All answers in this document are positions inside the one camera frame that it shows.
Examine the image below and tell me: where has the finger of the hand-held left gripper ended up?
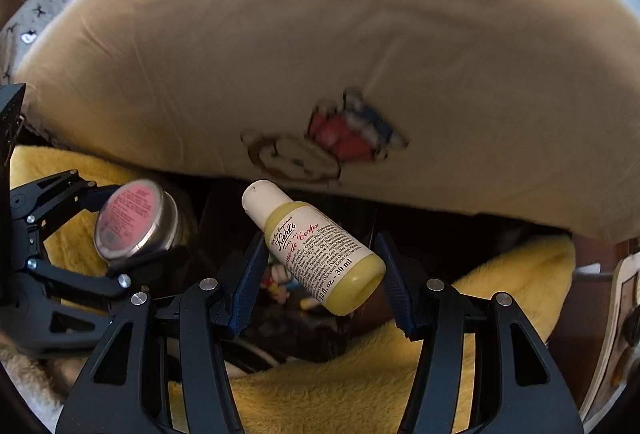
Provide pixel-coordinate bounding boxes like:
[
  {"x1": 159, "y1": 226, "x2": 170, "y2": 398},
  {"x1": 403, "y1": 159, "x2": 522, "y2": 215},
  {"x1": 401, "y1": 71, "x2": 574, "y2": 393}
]
[
  {"x1": 27, "y1": 256, "x2": 151, "y2": 311},
  {"x1": 10, "y1": 170, "x2": 109, "y2": 259}
]

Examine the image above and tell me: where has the small yellow lotion bottle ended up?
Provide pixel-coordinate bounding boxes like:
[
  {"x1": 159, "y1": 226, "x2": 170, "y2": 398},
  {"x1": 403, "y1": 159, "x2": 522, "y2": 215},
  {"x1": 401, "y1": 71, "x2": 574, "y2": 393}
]
[{"x1": 241, "y1": 180, "x2": 387, "y2": 315}]

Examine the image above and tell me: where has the white brown board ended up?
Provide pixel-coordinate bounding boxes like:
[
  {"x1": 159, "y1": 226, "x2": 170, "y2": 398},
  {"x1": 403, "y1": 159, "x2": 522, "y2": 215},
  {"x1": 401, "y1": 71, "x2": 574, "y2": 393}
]
[{"x1": 580, "y1": 254, "x2": 640, "y2": 420}]

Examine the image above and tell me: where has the round tin with pink lid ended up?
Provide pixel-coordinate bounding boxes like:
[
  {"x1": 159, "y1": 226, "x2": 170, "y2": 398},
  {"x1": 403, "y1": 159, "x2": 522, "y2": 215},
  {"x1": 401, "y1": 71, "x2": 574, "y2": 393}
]
[{"x1": 93, "y1": 180, "x2": 180, "y2": 271}]

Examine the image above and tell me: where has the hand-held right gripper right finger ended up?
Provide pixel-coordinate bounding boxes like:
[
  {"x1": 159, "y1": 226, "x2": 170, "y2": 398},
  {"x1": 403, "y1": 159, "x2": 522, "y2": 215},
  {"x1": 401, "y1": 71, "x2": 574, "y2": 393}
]
[{"x1": 375, "y1": 231, "x2": 586, "y2": 434}]

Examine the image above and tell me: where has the yellow fluffy blanket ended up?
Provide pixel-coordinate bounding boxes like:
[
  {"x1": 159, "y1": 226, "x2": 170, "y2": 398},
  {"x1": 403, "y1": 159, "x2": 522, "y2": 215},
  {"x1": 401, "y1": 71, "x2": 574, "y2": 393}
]
[{"x1": 10, "y1": 146, "x2": 576, "y2": 434}]

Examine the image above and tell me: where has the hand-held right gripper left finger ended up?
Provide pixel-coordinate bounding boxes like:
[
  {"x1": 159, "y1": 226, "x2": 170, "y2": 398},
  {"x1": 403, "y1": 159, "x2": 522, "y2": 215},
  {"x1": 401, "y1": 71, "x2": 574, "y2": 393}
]
[{"x1": 55, "y1": 231, "x2": 271, "y2": 434}]

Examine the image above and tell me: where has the beige fluffy rug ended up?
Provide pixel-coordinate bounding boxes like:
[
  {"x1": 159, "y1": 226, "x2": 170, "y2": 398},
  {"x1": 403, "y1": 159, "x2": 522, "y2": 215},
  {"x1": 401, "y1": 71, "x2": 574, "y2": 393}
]
[{"x1": 0, "y1": 334, "x2": 86, "y2": 434}]

